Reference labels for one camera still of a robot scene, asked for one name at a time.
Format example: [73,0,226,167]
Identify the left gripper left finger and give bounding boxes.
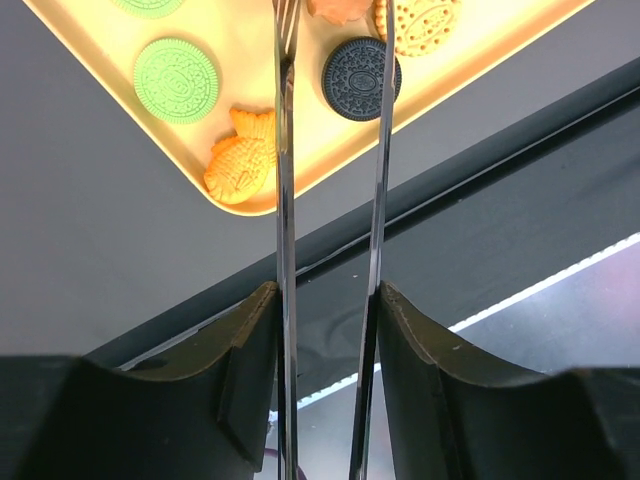
[0,0,301,480]

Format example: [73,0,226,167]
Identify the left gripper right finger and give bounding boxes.
[349,1,639,479]

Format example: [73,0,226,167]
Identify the orange flower cookie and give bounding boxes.
[307,0,373,26]

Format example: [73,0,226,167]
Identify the orange fish cookie lower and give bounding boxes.
[204,108,277,205]

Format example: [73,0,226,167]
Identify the green sandwich cookie lower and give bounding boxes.
[133,37,220,125]

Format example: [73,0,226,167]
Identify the green sandwich cookie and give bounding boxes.
[133,37,220,125]
[112,0,183,19]

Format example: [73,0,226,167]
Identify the black sandwich cookie lower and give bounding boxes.
[321,36,386,122]

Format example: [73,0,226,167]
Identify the yellow cookie tray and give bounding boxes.
[30,1,583,194]

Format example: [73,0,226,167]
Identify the tan biscuit lower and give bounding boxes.
[393,0,463,57]

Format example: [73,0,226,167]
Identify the green sandwich cookie upper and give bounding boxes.
[112,0,183,19]

